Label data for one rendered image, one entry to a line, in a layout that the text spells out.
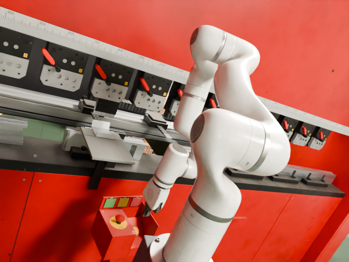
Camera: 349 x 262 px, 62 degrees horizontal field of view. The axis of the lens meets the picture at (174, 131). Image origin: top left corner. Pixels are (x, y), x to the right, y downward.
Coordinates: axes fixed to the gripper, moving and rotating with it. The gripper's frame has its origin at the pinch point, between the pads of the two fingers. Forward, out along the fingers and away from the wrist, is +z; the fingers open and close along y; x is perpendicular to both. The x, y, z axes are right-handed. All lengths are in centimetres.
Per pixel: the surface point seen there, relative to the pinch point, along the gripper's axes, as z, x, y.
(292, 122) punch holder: -43, 107, -27
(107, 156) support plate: -14.1, -16.6, -16.9
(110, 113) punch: -20.9, -9.3, -41.6
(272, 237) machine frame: 43, 139, -5
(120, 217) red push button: 3.7, -10.3, -1.2
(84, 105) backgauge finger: -12, -13, -63
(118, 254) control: 15.8, -9.2, 6.5
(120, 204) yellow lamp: 5.2, -6.1, -9.7
